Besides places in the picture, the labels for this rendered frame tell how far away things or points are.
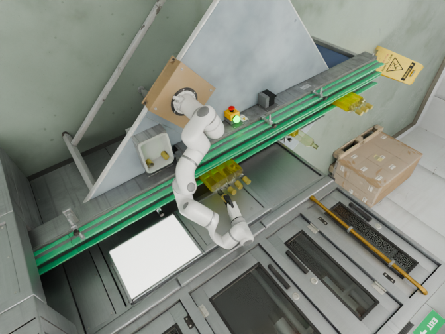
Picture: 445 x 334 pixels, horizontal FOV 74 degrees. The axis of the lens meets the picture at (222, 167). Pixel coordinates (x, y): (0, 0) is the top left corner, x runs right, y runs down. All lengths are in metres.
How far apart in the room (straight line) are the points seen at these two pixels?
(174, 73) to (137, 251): 0.95
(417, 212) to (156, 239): 5.10
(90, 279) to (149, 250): 0.33
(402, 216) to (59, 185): 5.24
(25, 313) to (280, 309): 1.05
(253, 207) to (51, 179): 1.42
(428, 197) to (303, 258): 4.97
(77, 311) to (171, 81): 1.20
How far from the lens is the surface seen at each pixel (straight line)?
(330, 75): 2.43
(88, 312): 1.72
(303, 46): 2.18
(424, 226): 6.01
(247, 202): 1.80
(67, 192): 2.22
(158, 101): 1.50
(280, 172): 2.02
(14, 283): 1.49
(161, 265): 1.65
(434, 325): 5.19
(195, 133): 1.25
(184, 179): 1.26
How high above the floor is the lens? 2.04
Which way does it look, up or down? 36 degrees down
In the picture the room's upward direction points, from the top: 134 degrees clockwise
